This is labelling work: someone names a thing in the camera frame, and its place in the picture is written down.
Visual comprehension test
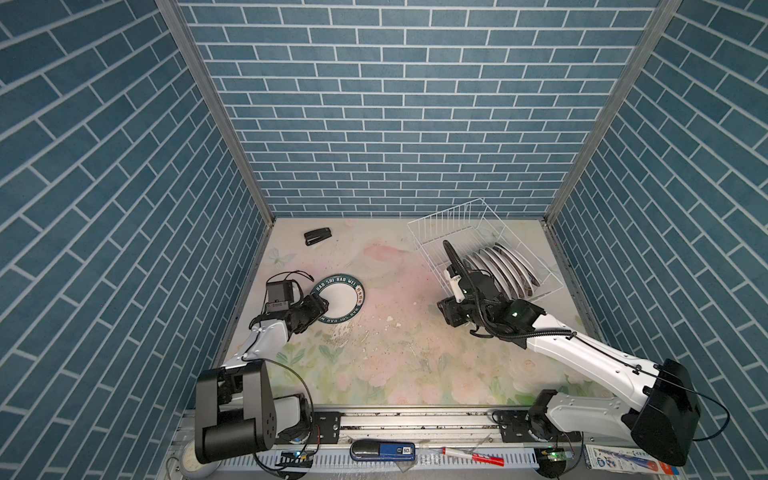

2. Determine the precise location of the white plate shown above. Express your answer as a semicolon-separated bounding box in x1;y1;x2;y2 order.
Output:
312;273;365;325
478;247;524;298
494;242;541;287
488;246;533;299
467;253;516;300

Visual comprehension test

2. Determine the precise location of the white wire dish rack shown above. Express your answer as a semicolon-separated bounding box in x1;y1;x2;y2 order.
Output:
408;199;564;301

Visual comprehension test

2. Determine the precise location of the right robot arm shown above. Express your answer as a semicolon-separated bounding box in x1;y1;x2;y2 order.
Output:
438;266;701;467

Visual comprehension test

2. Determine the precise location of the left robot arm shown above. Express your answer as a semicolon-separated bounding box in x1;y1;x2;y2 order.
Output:
194;294;328;464

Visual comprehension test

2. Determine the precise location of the black stapler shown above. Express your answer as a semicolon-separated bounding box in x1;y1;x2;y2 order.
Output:
304;227;332;246

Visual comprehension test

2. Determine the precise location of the left controller board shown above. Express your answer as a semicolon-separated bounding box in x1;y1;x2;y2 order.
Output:
275;451;315;469

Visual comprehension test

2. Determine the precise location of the controller board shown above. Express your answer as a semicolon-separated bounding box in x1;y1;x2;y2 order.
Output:
275;451;315;469
535;448;573;468

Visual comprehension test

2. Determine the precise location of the blue black handheld device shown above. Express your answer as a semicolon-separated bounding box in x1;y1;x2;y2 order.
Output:
350;439;416;462

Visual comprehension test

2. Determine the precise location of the right controller board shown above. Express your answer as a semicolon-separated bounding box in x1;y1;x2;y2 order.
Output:
535;448;573;468

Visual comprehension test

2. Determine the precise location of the white round clock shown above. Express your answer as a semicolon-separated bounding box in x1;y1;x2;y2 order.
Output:
179;442;217;480

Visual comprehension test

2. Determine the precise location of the white toothpaste box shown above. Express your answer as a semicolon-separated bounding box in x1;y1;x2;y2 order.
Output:
585;445;681;476

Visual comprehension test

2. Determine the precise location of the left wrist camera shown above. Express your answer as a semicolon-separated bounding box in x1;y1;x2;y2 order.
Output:
263;280;295;313

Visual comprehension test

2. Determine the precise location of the aluminium mounting rail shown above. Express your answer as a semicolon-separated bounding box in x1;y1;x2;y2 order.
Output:
162;406;683;479

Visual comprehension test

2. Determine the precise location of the red handled screwdriver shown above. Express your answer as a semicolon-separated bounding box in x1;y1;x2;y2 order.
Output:
441;447;506;467

